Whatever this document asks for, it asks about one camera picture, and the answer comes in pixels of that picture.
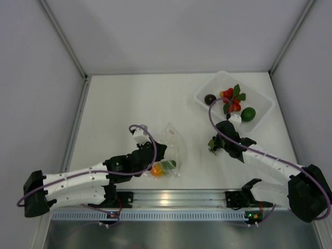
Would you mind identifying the purple cable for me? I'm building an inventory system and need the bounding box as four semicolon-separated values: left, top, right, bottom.
208;97;332;226
17;124;158;226

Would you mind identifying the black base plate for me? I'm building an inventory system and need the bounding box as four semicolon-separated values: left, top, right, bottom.
225;190;258;210
88;191;133;209

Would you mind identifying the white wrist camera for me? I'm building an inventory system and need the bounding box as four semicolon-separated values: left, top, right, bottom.
132;128;150;145
228;114;242;129

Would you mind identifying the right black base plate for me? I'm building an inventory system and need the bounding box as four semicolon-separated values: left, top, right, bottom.
225;190;258;210

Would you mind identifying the dark fake grape bunch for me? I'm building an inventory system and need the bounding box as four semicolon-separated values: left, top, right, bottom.
207;136;219;155

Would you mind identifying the right frame post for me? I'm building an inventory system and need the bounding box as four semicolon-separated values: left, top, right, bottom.
268;0;317;76

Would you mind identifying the clear zip top bag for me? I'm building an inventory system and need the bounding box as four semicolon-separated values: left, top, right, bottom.
145;123;187;179

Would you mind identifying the aluminium mounting rail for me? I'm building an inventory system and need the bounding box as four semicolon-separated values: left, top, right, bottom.
43;187;238;210

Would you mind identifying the left frame post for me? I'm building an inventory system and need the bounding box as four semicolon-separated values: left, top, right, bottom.
37;0;88;80

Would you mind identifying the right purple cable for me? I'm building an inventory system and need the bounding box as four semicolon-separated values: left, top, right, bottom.
208;97;332;226

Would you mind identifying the dark purple fake plum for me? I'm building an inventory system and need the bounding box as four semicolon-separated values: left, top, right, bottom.
204;94;216;106

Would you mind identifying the slotted grey cable duct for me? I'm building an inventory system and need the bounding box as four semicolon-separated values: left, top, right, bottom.
51;210;260;222

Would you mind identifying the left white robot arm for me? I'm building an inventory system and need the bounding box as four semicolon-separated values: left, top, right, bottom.
17;142;167;218

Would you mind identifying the frame post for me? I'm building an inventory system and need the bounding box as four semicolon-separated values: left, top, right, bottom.
268;0;317;76
37;0;88;80

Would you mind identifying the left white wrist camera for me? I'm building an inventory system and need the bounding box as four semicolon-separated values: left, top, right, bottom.
132;128;150;145

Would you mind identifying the fake strawberry bunch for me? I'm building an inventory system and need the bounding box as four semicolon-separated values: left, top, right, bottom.
219;84;246;114

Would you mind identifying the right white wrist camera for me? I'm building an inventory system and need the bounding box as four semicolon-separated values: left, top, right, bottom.
228;114;242;129

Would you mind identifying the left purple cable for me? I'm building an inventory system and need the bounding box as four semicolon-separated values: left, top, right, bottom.
17;124;158;226

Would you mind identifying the white plastic basket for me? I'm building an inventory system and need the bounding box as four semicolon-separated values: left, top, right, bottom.
194;71;275;133

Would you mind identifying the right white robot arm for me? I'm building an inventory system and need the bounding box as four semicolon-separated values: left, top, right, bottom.
212;121;331;223

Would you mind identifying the orange fake fruit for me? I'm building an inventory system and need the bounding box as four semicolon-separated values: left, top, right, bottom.
150;164;164;177

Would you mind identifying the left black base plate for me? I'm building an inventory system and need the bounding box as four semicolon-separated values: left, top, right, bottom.
88;191;133;209

